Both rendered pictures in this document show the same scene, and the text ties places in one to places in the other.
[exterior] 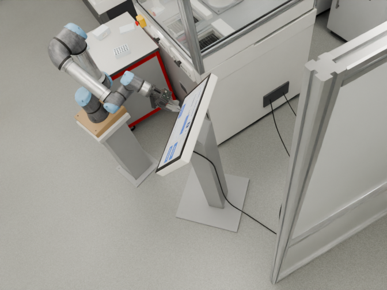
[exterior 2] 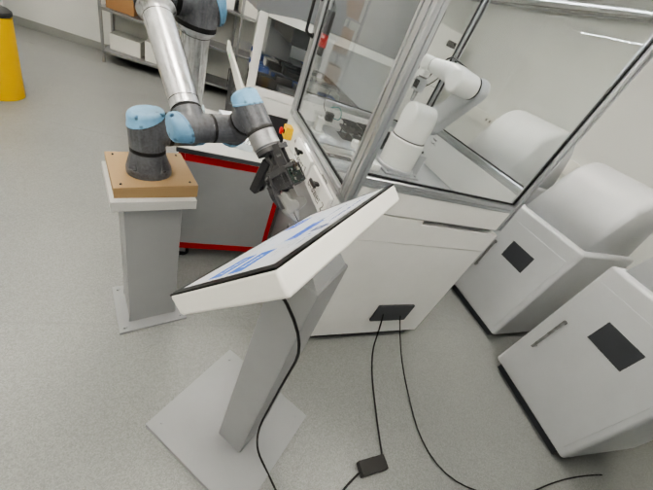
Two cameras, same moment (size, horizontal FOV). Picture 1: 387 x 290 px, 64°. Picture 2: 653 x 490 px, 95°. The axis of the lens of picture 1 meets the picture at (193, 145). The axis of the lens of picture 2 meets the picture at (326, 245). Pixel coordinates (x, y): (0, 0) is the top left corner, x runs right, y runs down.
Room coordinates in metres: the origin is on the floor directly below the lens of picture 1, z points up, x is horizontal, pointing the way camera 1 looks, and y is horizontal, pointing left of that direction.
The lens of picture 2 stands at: (0.41, 0.12, 1.48)
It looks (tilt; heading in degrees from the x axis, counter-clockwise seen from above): 35 degrees down; 342
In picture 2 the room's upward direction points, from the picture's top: 25 degrees clockwise
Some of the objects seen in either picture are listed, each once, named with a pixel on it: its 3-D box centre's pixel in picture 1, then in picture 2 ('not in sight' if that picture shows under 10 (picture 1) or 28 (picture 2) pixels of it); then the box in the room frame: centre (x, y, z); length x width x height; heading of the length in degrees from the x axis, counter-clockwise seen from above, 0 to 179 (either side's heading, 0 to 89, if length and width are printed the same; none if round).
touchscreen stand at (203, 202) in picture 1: (203, 171); (256, 362); (0.98, 0.00, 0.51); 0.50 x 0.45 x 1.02; 56
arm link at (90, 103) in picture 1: (87, 98); (149, 127); (1.52, 0.54, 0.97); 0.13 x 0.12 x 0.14; 128
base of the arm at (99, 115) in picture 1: (95, 110); (148, 158); (1.51, 0.54, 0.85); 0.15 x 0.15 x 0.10
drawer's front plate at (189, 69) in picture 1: (182, 64); (318, 191); (1.62, -0.12, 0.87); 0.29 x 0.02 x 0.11; 15
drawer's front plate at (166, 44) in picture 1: (161, 41); (302, 157); (1.93, -0.04, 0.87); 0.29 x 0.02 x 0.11; 15
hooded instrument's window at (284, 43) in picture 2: not in sight; (302, 53); (3.67, 0.06, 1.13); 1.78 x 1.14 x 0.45; 15
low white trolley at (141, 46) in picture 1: (128, 76); (224, 188); (2.25, 0.35, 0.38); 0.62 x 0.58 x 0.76; 15
